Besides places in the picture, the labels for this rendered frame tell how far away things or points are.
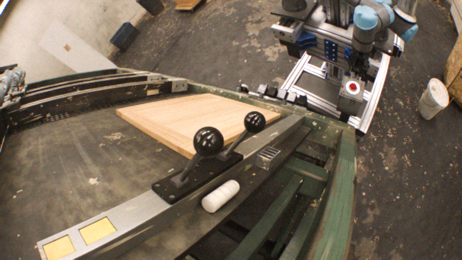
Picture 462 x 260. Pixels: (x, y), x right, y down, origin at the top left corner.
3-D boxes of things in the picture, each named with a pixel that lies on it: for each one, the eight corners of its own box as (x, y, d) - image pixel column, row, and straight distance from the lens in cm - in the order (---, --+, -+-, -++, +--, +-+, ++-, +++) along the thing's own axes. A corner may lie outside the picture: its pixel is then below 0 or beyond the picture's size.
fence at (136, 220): (301, 125, 91) (303, 116, 90) (61, 285, 30) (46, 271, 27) (291, 121, 92) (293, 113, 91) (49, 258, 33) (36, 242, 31)
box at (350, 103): (359, 99, 115) (365, 81, 100) (355, 118, 109) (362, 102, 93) (340, 93, 114) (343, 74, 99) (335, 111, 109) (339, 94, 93)
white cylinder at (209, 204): (214, 216, 33) (239, 194, 39) (215, 204, 31) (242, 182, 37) (200, 207, 35) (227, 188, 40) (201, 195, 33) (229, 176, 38)
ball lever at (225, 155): (232, 164, 41) (273, 120, 34) (221, 171, 39) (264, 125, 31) (220, 150, 42) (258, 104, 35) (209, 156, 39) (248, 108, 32)
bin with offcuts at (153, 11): (170, 4, 517) (155, -14, 499) (155, 18, 500) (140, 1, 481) (161, 4, 562) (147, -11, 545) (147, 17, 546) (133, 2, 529)
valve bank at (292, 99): (316, 109, 128) (316, 89, 107) (309, 129, 123) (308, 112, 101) (249, 90, 144) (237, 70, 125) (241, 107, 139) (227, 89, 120)
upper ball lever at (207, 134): (192, 189, 33) (235, 139, 24) (175, 199, 31) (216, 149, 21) (178, 172, 34) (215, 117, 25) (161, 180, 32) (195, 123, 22)
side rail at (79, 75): (116, 78, 223) (116, 68, 221) (25, 97, 207) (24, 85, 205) (113, 78, 230) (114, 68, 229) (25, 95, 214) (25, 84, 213)
